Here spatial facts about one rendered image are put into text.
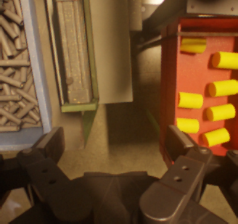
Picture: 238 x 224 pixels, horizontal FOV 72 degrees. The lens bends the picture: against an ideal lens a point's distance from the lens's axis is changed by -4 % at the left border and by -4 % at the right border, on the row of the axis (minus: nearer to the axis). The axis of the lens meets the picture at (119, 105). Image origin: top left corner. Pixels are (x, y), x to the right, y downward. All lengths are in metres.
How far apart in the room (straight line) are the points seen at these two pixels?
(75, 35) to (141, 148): 1.40
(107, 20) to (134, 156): 1.42
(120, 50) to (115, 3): 0.10
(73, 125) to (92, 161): 1.22
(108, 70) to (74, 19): 0.13
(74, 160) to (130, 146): 0.55
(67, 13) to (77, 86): 0.14
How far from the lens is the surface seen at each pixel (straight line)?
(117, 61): 0.40
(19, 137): 0.50
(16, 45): 0.46
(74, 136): 0.52
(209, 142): 0.93
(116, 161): 1.69
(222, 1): 0.58
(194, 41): 0.78
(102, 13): 0.42
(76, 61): 0.34
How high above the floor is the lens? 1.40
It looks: 74 degrees down
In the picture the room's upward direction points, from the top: 175 degrees clockwise
